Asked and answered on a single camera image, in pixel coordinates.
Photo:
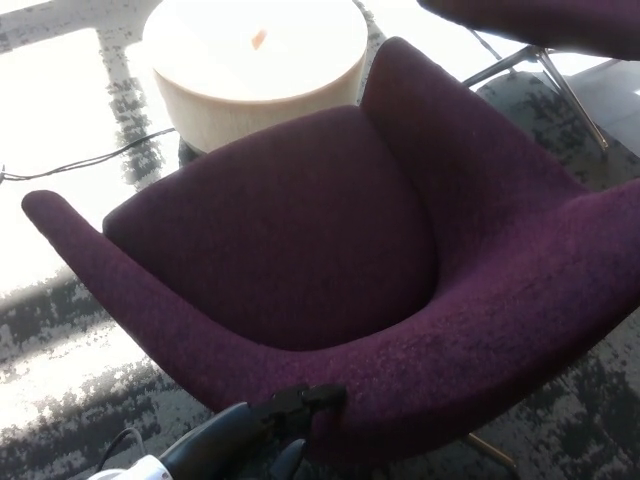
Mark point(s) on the round white side table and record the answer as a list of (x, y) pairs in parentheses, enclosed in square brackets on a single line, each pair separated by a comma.
[(250, 85)]

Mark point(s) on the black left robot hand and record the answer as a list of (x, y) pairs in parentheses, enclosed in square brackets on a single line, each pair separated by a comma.
[(225, 440)]

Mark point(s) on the purple armchair seat cushion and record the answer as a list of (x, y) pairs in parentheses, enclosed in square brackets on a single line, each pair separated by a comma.
[(280, 225)]

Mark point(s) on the purple fabric chair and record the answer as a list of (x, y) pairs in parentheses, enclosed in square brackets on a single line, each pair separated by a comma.
[(545, 22)]

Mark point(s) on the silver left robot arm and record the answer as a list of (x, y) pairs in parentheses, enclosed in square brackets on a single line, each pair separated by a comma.
[(135, 471)]

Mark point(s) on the small orange item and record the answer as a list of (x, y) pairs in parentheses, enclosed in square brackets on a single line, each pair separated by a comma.
[(258, 39)]

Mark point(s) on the gold metal armchair leg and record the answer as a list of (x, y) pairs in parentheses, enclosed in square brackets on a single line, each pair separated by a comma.
[(492, 450)]

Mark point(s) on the purple fabric armchair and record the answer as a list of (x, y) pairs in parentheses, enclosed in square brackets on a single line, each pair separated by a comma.
[(475, 320)]

